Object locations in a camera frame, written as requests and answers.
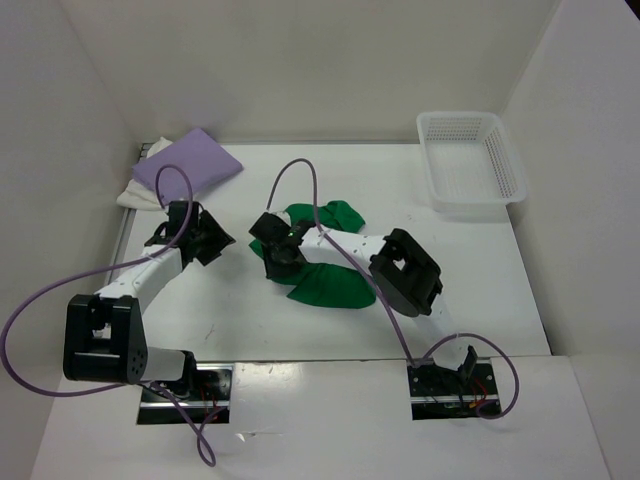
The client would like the white t shirt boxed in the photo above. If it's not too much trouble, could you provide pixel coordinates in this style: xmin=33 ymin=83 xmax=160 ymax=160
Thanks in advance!
xmin=116 ymin=137 xmax=173 ymax=211

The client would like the green t shirt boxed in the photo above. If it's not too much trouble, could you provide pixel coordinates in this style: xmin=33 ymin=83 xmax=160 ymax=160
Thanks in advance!
xmin=249 ymin=200 xmax=376 ymax=309

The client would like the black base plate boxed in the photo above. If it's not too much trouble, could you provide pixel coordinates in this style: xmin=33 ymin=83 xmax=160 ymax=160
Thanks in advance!
xmin=136 ymin=364 xmax=233 ymax=426
xmin=407 ymin=361 xmax=502 ymax=421

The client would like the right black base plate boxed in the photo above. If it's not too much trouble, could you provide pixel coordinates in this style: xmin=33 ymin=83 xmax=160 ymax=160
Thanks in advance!
xmin=407 ymin=361 xmax=502 ymax=421

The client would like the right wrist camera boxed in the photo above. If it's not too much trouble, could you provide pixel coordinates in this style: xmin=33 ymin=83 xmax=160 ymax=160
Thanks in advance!
xmin=249 ymin=212 xmax=314 ymax=247

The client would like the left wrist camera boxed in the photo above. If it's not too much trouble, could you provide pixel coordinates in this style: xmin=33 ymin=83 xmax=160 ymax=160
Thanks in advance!
xmin=144 ymin=201 xmax=201 ymax=248

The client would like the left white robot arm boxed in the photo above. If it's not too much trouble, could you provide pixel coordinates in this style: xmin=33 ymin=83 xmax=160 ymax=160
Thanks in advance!
xmin=63 ymin=201 xmax=234 ymax=400

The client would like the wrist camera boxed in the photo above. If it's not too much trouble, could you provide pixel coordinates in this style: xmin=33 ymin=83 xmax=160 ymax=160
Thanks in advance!
xmin=144 ymin=201 xmax=201 ymax=248
xmin=249 ymin=212 xmax=314 ymax=247

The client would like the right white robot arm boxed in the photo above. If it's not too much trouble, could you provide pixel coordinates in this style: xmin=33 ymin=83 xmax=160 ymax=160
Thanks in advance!
xmin=251 ymin=221 xmax=478 ymax=393

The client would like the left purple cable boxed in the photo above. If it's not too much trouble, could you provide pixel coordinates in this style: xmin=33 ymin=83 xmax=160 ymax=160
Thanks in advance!
xmin=1 ymin=164 xmax=229 ymax=467

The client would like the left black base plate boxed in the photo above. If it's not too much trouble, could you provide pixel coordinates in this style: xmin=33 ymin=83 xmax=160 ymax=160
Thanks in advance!
xmin=136 ymin=364 xmax=233 ymax=426

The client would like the white plastic laundry basket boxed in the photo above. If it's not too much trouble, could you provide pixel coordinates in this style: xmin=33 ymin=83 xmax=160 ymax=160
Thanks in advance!
xmin=416 ymin=111 xmax=527 ymax=215

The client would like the purple t shirt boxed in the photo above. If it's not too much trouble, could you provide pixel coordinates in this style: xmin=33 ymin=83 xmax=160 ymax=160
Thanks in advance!
xmin=132 ymin=128 xmax=243 ymax=194

